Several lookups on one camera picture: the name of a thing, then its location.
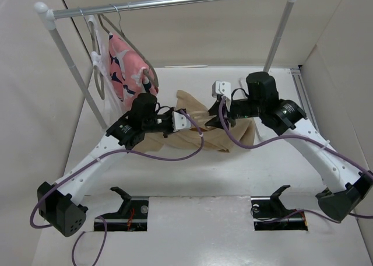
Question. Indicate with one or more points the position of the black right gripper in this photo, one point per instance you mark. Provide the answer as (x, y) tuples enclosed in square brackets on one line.
[(227, 115)]

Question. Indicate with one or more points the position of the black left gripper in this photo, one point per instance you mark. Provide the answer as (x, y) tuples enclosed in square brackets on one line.
[(169, 114)]

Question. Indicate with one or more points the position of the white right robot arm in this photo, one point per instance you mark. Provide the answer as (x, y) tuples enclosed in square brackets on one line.
[(347, 183)]

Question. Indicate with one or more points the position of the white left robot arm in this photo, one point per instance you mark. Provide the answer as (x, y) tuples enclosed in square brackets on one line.
[(60, 203)]

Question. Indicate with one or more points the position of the white garment on hanger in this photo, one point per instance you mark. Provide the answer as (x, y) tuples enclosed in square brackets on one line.
[(110, 95)]

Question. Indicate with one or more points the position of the pink patterned shirt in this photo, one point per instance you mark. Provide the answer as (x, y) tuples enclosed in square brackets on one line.
[(127, 72)]

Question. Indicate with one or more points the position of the grey hanger with pink shirt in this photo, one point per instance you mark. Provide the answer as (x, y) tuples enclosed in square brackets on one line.
[(128, 44)]

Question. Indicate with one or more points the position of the white clothes rack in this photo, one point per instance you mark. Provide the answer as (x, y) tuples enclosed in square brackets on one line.
[(49, 16)]

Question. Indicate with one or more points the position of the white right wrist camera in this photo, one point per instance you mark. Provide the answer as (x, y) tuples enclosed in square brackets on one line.
[(222, 88)]

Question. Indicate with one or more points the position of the aluminium rail right side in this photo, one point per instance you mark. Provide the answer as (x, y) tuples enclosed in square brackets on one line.
[(305, 102)]

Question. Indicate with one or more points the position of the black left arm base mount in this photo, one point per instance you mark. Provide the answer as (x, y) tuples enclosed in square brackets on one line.
[(131, 216)]

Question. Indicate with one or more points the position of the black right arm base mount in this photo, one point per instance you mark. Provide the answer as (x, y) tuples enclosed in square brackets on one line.
[(269, 213)]

